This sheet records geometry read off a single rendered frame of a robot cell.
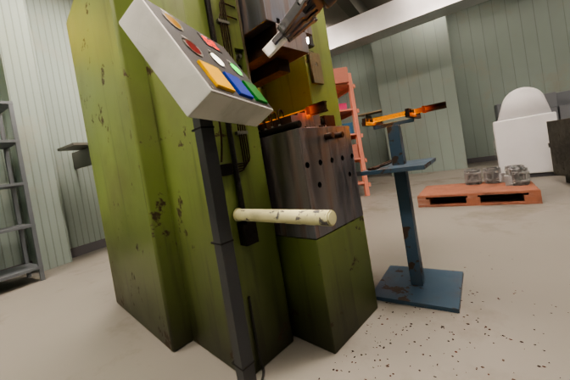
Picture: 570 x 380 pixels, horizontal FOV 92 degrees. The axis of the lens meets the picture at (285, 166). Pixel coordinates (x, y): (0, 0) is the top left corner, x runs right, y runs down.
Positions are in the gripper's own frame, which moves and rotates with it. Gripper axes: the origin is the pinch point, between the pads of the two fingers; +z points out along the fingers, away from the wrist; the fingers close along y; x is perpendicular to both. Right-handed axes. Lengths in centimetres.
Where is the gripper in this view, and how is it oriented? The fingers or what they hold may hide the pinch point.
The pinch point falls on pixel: (274, 44)
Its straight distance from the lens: 85.1
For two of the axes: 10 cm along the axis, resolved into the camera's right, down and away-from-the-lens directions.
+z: -7.2, 6.2, 3.0
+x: -6.1, -7.8, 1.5
